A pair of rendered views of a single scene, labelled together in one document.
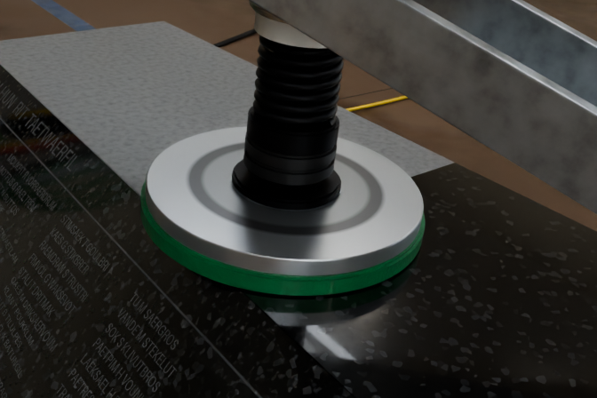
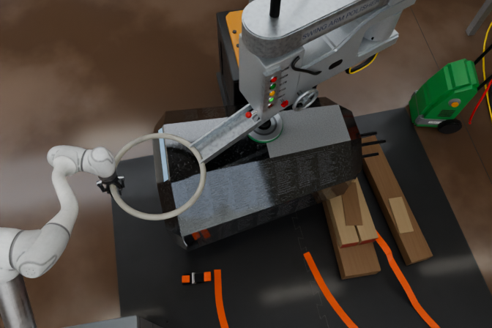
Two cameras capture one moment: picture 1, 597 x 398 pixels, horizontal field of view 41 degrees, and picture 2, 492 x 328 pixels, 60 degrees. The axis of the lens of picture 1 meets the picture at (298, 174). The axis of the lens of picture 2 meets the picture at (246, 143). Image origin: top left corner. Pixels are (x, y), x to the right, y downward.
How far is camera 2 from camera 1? 235 cm
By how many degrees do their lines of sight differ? 79
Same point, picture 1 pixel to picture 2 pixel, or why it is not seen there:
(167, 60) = (324, 132)
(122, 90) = (310, 120)
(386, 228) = not seen: hidden behind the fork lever
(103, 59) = (327, 121)
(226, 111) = (298, 132)
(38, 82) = (317, 109)
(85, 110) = (303, 113)
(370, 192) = (258, 132)
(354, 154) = (269, 136)
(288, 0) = not seen: hidden behind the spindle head
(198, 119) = (296, 127)
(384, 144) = (279, 151)
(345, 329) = not seen: hidden behind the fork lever
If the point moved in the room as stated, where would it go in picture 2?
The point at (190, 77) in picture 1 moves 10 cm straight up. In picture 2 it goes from (315, 132) to (318, 124)
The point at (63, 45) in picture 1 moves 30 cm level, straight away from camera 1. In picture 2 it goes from (335, 117) to (387, 128)
